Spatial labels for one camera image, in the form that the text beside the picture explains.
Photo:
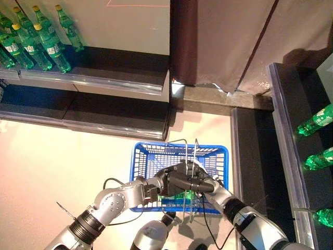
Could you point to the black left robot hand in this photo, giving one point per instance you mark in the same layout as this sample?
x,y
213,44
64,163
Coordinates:
x,y
179,182

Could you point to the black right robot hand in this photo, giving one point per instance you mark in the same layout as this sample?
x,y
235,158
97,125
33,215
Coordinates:
x,y
205,186

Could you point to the blue plastic shopping basket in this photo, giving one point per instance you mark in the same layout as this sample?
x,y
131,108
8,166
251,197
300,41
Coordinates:
x,y
145,209

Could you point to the dark stone floor ledge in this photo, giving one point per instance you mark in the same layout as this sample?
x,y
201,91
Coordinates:
x,y
208,97

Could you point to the brown curtain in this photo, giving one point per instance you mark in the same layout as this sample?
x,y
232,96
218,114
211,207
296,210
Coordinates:
x,y
234,39

